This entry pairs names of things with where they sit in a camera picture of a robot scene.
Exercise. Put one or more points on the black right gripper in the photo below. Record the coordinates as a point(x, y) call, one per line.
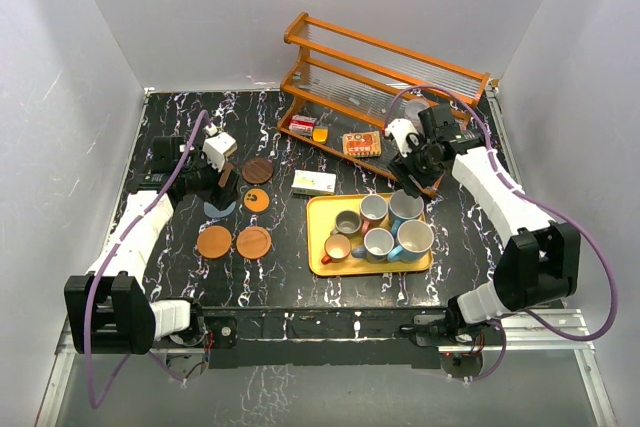
point(402, 168)

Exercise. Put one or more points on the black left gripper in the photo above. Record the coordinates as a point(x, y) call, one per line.
point(219, 196)

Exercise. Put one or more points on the blue paper coaster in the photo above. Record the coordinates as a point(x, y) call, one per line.
point(213, 212)

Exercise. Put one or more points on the dark walnut coaster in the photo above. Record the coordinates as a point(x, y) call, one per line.
point(257, 170)
point(227, 175)

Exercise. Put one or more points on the orange black paper coaster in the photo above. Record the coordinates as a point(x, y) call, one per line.
point(256, 200)

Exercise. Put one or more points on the plain orange wooden coaster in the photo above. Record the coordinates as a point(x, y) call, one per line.
point(214, 242)

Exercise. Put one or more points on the light wooden ridged coaster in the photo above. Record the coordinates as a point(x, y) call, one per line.
point(253, 242)

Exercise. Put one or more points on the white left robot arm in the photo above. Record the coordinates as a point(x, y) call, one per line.
point(107, 307)

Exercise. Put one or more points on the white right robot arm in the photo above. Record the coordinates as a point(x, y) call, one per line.
point(540, 258)

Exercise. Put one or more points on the clear plastic cup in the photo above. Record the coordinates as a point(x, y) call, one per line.
point(412, 109)

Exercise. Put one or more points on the small grey green cup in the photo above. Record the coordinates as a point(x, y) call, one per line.
point(347, 223)

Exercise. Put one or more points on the small red orange cup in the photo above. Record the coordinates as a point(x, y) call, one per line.
point(337, 248)

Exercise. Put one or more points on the large blue mug back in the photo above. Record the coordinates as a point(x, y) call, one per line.
point(402, 207)

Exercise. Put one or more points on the large blue mug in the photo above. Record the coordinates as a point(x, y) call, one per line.
point(402, 207)
point(414, 241)

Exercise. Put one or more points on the pink grey mug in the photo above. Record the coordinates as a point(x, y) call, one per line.
point(373, 210)

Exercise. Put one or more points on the large blue mug front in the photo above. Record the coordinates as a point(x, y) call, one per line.
point(414, 241)

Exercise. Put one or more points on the orange snack package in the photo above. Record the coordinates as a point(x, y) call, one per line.
point(362, 144)

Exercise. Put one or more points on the grey blue speckled mug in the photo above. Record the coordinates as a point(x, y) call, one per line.
point(377, 244)

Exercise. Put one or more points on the yellow serving tray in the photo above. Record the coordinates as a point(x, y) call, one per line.
point(359, 234)

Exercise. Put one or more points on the white yellow carton box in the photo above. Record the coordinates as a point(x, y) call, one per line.
point(313, 183)

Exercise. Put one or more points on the orange yellow small packet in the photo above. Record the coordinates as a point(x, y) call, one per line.
point(320, 134)

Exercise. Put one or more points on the red white small box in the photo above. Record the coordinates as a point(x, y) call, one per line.
point(302, 125)

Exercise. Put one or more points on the orange wooden shelf rack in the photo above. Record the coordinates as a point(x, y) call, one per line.
point(354, 82)

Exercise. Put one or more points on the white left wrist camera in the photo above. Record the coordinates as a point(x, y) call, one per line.
point(218, 148)

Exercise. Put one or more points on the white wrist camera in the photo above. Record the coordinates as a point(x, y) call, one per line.
point(405, 135)
point(218, 148)

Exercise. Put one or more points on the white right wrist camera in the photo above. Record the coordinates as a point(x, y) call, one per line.
point(405, 135)

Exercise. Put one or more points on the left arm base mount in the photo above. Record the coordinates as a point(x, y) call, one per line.
point(205, 333)

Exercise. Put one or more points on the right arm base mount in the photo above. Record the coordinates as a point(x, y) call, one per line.
point(445, 334)

